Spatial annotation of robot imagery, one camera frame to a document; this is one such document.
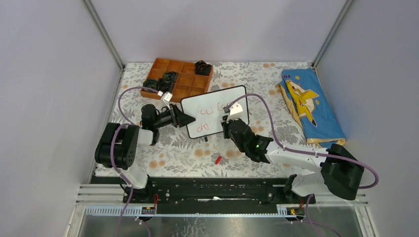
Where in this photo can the right aluminium frame post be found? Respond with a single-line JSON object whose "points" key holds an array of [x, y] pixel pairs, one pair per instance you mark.
{"points": [[338, 21]]}

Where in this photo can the black tape roll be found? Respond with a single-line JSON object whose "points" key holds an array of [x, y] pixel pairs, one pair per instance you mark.
{"points": [[150, 85], [202, 68], [165, 85], [170, 76]]}

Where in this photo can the aluminium frame post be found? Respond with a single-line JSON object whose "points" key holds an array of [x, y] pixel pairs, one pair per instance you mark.
{"points": [[103, 32], [338, 21]]}

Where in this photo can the black tape roll top right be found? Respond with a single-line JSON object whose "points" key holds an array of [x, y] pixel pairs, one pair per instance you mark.
{"points": [[202, 68]]}

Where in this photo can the small black-framed whiteboard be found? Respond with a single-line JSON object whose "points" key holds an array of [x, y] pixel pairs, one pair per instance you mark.
{"points": [[208, 110]]}

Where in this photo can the black tape roll left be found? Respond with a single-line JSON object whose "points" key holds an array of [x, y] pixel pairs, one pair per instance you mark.
{"points": [[150, 85]]}

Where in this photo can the left aluminium frame post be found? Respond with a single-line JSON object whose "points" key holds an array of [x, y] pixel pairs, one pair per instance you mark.
{"points": [[103, 32]]}

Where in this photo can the red marker cap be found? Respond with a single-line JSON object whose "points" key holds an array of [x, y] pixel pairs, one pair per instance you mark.
{"points": [[218, 160]]}

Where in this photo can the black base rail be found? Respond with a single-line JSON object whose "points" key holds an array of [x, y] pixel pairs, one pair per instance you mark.
{"points": [[211, 196]]}

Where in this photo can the black tape roll upper middle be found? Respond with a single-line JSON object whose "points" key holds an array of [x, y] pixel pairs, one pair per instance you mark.
{"points": [[170, 76]]}

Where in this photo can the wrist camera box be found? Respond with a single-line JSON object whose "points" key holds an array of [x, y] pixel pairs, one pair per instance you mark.
{"points": [[233, 111], [165, 97]]}

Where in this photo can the black tape roll lower middle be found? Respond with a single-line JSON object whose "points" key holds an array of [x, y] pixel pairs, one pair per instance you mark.
{"points": [[165, 85]]}

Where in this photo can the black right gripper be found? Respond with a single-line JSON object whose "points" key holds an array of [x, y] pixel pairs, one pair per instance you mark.
{"points": [[225, 123]]}

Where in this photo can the blue yellow cartoon cloth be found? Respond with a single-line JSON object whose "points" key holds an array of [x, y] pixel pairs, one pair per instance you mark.
{"points": [[306, 101]]}

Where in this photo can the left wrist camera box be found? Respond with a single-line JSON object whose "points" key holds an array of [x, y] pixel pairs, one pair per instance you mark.
{"points": [[165, 97]]}

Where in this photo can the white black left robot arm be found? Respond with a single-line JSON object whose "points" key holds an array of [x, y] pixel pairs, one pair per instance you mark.
{"points": [[118, 144]]}

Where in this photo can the orange compartment tray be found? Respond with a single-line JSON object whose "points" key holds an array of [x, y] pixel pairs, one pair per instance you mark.
{"points": [[187, 83]]}

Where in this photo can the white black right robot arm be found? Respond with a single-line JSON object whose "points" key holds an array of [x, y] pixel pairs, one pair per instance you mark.
{"points": [[332, 170]]}

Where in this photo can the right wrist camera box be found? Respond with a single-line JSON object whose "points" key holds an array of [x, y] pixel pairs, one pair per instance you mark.
{"points": [[233, 111]]}

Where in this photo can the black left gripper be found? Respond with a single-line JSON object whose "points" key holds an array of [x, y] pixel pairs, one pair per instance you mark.
{"points": [[178, 117]]}

